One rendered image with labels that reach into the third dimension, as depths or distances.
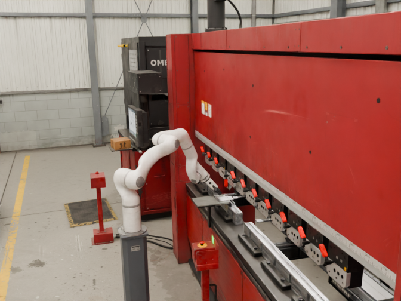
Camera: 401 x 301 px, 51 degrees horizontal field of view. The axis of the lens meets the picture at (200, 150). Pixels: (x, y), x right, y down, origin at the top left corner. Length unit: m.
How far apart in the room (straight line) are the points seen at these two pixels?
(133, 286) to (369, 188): 1.82
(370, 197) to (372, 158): 0.15
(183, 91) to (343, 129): 2.41
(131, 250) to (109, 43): 7.41
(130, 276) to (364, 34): 2.09
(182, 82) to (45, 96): 6.14
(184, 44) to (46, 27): 6.09
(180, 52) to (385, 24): 2.63
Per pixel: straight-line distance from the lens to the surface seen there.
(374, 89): 1.67
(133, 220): 2.83
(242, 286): 2.94
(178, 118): 4.04
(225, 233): 3.13
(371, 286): 2.44
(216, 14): 3.75
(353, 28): 1.76
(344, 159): 1.85
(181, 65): 4.00
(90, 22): 9.62
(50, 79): 9.80
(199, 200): 3.38
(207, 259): 3.06
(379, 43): 1.63
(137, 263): 2.94
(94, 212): 5.97
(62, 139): 9.99
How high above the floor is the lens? 2.21
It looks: 14 degrees down
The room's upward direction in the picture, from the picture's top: 1 degrees counter-clockwise
